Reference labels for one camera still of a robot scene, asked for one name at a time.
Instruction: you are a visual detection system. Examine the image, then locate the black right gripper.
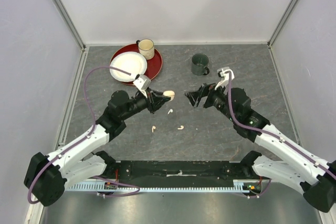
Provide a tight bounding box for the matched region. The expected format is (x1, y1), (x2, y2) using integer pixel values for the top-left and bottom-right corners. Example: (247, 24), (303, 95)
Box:
(184, 80), (238, 122)

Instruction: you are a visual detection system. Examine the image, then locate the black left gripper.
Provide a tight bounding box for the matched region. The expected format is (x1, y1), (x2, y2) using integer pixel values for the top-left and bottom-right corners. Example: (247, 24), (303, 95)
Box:
(121, 88), (170, 121)

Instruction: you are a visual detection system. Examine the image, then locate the beige earbud charging case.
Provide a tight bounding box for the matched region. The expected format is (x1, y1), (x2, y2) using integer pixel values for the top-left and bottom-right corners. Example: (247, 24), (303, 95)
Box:
(163, 90), (175, 98)

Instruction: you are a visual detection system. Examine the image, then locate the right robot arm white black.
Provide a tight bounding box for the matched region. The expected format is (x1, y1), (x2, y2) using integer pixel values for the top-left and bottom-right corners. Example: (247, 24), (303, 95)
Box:
(185, 83), (335, 212)

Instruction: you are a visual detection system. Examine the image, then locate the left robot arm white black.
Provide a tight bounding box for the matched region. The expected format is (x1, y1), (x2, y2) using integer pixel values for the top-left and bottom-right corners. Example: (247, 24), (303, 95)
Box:
(24, 88), (175, 207)

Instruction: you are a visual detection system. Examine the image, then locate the dark green mug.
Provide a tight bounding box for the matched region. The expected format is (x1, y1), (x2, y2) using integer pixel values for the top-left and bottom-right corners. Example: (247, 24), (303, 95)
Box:
(191, 54), (209, 76)

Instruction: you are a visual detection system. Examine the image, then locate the round red tray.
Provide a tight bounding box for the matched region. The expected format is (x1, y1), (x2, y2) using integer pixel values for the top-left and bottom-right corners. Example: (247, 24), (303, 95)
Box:
(110, 44), (163, 80)

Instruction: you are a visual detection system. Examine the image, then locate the white paper plate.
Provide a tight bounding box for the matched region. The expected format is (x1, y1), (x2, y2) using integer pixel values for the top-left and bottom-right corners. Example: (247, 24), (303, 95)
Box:
(110, 51), (147, 82)

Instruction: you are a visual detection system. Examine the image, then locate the cream ceramic mug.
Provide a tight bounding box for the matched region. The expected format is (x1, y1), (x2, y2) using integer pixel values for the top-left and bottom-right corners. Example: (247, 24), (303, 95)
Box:
(136, 39), (155, 60)

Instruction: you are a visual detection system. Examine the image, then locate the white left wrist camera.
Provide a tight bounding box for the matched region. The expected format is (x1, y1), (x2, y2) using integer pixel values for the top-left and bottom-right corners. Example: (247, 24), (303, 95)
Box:
(133, 74), (151, 98)

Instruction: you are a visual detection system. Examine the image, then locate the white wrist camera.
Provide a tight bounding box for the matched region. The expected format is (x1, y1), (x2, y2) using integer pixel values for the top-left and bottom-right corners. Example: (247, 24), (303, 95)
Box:
(215, 67), (235, 90)
(133, 74), (151, 98)

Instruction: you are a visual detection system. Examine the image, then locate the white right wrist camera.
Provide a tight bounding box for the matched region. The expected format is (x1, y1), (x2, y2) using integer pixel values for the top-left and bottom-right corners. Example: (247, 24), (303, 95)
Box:
(215, 67), (235, 90)

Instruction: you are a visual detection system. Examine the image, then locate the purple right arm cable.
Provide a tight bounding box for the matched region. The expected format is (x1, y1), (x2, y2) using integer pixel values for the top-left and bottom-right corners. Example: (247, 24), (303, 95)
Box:
(227, 73), (334, 172)

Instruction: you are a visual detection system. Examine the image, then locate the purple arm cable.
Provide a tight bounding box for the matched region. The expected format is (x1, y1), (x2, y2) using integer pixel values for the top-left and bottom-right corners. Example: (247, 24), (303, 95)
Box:
(227, 73), (334, 172)
(27, 66), (132, 204)

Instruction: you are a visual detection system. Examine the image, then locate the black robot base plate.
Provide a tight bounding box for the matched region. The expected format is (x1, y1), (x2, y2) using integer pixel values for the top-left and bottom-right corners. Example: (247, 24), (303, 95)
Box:
(95, 151), (261, 183)

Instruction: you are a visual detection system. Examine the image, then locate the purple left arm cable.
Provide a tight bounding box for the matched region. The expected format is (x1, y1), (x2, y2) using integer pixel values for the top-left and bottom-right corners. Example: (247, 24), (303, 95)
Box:
(27, 66), (132, 204)

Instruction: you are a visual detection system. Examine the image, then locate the slotted grey cable duct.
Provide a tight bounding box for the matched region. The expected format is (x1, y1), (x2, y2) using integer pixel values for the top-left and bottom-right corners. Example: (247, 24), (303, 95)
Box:
(66, 176), (256, 193)

